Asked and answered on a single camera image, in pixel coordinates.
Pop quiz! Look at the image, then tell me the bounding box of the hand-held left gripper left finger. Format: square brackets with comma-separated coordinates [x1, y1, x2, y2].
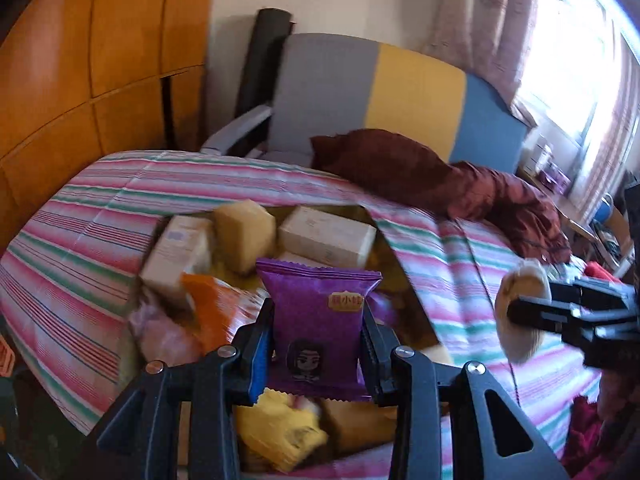
[95, 297, 276, 480]

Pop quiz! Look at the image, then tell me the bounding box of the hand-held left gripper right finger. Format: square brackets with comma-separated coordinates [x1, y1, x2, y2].
[360, 305, 571, 480]

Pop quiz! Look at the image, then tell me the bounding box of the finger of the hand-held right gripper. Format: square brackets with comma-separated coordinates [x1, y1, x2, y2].
[506, 296, 582, 335]
[546, 279, 580, 307]

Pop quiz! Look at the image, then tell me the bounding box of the cream round snack packet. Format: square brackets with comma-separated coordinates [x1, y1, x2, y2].
[494, 257, 551, 365]

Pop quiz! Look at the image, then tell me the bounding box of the orange snack packet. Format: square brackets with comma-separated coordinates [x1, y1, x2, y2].
[180, 272, 268, 356]

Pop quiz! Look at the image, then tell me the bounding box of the purple snack packet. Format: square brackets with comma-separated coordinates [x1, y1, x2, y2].
[255, 257, 383, 401]

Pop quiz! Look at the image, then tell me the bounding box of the yellow snack packet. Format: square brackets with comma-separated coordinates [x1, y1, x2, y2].
[235, 390, 331, 473]

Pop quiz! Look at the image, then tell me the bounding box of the gold cardboard tray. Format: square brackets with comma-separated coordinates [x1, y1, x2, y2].
[135, 200, 453, 473]

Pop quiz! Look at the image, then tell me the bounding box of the pale pink packet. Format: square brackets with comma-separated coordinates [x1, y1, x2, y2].
[127, 290, 206, 366]

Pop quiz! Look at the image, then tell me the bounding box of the beige box with blue print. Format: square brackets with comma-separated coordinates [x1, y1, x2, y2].
[139, 215, 216, 306]

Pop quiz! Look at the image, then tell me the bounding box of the plain beige box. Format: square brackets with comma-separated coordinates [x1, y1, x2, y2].
[277, 205, 378, 268]

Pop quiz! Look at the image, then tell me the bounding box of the red cloth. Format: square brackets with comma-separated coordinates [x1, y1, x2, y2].
[582, 260, 626, 281]

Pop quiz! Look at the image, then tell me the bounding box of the wooden desk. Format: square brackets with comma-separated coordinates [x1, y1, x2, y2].
[520, 170, 626, 261]

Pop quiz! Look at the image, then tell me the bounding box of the blue cup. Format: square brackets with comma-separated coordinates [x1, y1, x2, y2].
[592, 192, 616, 226]

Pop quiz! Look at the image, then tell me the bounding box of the magenta cloth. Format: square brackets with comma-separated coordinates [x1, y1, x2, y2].
[560, 392, 640, 480]

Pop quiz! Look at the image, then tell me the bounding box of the purple desk item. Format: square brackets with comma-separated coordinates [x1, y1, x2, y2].
[537, 167, 571, 193]

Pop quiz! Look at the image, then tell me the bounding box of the maroon quilt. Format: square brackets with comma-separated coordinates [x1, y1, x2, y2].
[310, 129, 573, 266]

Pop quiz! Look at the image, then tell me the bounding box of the grey chair armrest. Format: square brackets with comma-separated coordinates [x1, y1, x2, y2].
[200, 105, 273, 156]

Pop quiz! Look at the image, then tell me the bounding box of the bright window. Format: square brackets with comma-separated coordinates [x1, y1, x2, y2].
[515, 0, 636, 146]

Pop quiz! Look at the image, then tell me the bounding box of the grey yellow blue headboard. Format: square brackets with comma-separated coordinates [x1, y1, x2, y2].
[262, 34, 531, 176]

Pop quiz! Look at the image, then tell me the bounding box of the pink patterned curtain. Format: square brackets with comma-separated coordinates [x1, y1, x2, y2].
[432, 0, 548, 111]

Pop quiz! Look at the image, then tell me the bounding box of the black rolled mat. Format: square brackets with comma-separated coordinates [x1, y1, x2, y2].
[235, 7, 293, 156]

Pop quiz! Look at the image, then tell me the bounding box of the wooden wardrobe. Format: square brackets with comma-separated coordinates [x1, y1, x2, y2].
[0, 0, 218, 241]

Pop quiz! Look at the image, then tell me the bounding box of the thin black cable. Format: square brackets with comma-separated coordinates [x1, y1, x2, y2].
[467, 220, 523, 407]

